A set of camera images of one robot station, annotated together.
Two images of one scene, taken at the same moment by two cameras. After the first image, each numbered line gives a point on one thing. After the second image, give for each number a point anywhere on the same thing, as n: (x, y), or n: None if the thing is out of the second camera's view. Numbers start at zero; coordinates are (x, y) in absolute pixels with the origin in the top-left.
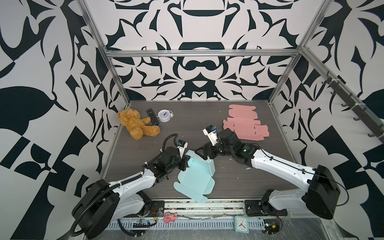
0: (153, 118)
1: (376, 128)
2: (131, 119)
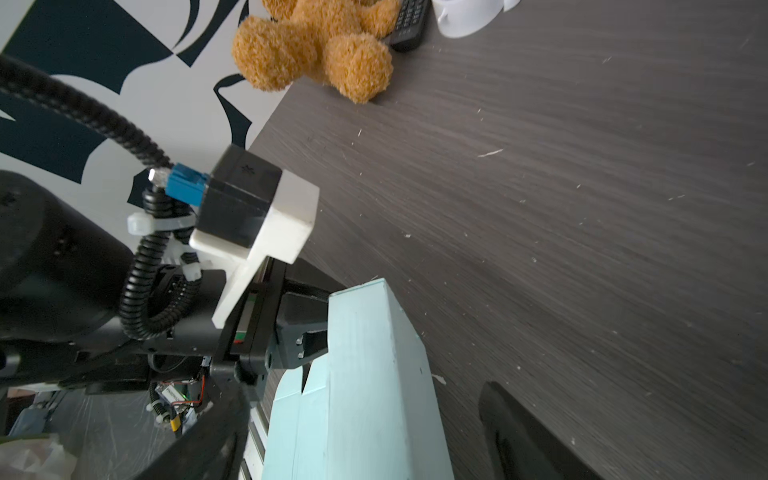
0: (406, 35)
1: None
2: (338, 43)
